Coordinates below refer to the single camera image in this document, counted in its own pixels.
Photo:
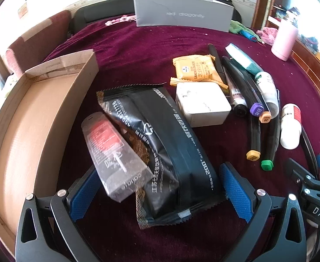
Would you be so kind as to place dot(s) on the red and pink chair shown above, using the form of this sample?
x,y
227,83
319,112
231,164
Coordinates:
x,y
39,38

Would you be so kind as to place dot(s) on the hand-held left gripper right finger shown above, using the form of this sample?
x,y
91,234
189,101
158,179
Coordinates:
x,y
236,191

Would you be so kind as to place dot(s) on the white squeeze tube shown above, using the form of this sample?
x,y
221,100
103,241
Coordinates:
x,y
267,92

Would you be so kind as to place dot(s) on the white bottle with red label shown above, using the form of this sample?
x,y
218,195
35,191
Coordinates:
x,y
289,133

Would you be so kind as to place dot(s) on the teal and white tissue pack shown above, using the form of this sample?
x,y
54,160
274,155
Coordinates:
x,y
241,56

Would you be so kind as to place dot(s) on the brown cardboard box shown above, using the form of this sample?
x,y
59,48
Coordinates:
x,y
26,131

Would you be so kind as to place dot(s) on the green cloth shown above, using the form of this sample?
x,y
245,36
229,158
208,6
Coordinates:
x,y
237,27

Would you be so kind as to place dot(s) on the grey shoe box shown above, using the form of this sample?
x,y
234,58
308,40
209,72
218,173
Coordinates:
x,y
176,13

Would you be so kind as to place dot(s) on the orange snack packet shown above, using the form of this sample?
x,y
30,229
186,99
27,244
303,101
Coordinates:
x,y
195,68

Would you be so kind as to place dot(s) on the floral cloth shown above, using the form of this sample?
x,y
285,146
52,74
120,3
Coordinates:
x,y
9,87

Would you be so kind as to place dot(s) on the white charger block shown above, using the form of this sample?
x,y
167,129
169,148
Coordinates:
x,y
200,101

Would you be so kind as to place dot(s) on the burgundy blanket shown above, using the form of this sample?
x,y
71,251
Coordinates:
x,y
149,51

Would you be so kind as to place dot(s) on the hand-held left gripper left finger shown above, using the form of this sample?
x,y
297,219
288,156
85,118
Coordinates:
x,y
84,193

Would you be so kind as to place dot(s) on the black leather headboard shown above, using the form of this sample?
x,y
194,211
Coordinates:
x,y
94,15

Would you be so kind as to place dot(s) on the small wall sticker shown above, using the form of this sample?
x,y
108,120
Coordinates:
x,y
23,10

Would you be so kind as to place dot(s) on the small blue pouch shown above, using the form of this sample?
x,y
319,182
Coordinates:
x,y
247,35

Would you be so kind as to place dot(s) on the pink tube with black cap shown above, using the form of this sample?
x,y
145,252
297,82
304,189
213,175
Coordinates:
x,y
235,95

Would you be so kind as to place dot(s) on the thin black pen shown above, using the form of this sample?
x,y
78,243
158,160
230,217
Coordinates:
x,y
310,152

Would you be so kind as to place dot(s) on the black marker with purple cap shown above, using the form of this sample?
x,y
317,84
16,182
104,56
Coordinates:
x,y
255,109

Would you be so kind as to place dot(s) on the wooden wall panel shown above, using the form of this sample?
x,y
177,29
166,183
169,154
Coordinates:
x,y
307,54

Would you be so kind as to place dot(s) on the pink plush toy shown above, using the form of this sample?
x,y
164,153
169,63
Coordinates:
x,y
267,34

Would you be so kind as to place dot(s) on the pink scrunchie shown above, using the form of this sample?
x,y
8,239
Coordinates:
x,y
121,19

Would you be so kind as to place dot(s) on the black marker with orange cap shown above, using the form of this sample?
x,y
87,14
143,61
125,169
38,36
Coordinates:
x,y
265,118

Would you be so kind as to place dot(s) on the clear tube with red label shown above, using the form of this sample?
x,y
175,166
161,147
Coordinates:
x,y
113,155

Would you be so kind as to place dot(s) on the black snack packet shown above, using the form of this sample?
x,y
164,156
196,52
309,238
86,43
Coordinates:
x,y
170,152

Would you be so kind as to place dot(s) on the pink thermos bottle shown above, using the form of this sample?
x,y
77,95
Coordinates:
x,y
284,41

